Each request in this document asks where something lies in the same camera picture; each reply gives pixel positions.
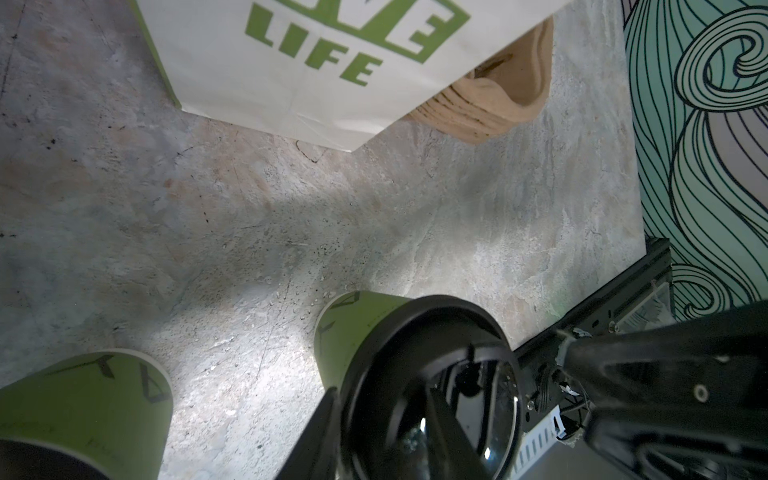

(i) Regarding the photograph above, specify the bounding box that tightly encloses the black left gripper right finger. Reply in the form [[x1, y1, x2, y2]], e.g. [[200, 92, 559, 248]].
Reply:
[[425, 388, 489, 479]]

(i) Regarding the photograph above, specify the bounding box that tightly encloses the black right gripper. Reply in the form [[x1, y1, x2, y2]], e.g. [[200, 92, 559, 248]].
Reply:
[[564, 301, 767, 479]]

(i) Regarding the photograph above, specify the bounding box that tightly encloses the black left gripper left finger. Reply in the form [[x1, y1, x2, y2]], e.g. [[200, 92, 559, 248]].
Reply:
[[276, 387, 341, 480]]

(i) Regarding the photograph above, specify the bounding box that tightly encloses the green paper coffee cup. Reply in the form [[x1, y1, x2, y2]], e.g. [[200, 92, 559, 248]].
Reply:
[[1, 349, 173, 479]]

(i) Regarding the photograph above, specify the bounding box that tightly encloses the white paper takeout bag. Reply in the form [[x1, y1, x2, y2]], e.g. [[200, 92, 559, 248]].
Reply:
[[132, 1, 561, 152]]

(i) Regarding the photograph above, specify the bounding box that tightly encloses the white slotted cable duct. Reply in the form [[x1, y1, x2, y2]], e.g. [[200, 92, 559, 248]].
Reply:
[[509, 406, 566, 480]]

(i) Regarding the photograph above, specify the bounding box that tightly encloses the brown pulp cup carrier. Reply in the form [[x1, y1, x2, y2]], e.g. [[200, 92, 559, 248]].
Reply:
[[407, 16, 554, 145]]

